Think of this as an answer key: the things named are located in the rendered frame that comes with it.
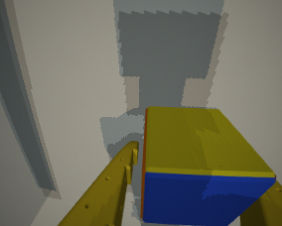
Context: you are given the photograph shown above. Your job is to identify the grey side wall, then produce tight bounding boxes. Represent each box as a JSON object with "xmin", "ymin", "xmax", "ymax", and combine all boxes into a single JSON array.
[{"xmin": 0, "ymin": 14, "xmax": 53, "ymax": 226}]

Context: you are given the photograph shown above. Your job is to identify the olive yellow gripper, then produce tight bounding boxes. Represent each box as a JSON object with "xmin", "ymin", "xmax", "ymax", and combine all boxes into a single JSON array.
[{"xmin": 58, "ymin": 141, "xmax": 282, "ymax": 226}]

